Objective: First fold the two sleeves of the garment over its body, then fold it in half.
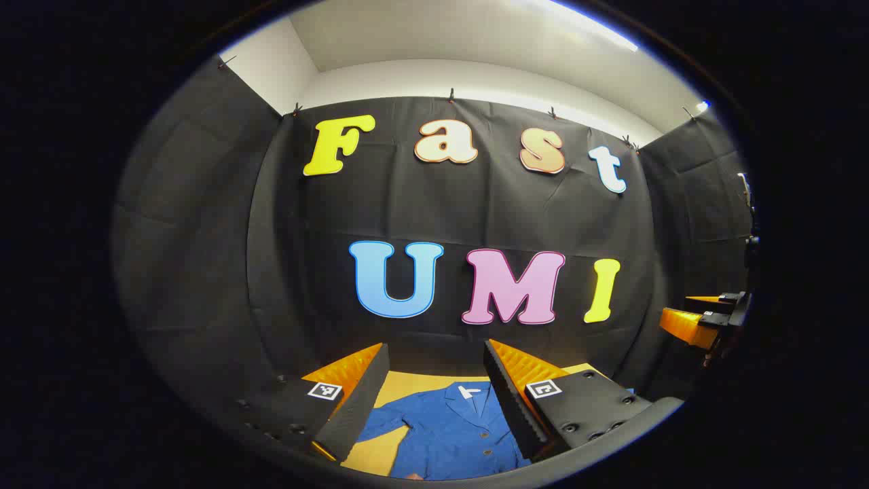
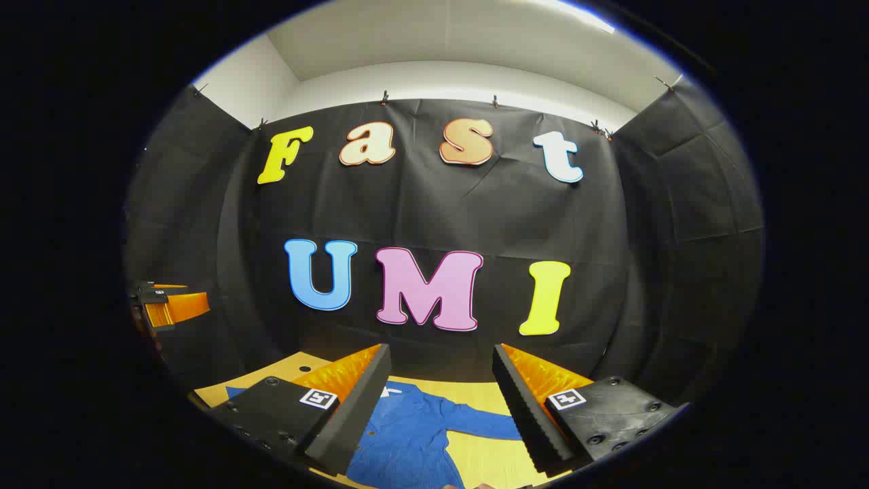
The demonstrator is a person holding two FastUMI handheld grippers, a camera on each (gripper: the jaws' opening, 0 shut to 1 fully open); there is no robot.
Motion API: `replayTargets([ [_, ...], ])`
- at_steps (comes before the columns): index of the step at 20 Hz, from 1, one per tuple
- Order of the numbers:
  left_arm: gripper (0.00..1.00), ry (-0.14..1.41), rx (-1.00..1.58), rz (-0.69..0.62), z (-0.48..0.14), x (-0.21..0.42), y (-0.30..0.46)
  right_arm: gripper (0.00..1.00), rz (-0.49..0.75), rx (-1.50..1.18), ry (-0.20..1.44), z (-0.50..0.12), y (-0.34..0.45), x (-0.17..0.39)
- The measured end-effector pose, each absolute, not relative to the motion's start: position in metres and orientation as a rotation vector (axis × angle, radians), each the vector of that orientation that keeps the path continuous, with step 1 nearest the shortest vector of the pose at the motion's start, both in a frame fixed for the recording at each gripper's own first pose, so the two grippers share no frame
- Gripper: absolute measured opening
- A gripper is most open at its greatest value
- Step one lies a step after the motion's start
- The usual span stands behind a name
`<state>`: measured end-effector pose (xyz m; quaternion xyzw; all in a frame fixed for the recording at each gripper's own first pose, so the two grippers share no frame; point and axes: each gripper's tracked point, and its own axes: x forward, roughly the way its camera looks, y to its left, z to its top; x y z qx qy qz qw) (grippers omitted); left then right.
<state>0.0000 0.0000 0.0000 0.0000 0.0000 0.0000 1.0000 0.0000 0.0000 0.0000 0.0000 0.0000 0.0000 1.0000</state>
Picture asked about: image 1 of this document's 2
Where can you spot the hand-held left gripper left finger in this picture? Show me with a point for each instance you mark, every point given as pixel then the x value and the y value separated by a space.
pixel 363 401

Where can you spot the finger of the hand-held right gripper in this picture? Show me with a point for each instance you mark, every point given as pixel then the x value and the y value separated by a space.
pixel 686 327
pixel 709 299

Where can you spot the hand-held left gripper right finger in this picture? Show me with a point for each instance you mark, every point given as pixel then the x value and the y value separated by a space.
pixel 506 394

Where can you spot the blue button-up shirt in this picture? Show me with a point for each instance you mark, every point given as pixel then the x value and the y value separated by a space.
pixel 448 435

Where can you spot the black backdrop cloth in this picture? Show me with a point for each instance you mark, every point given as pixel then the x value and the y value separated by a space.
pixel 475 217

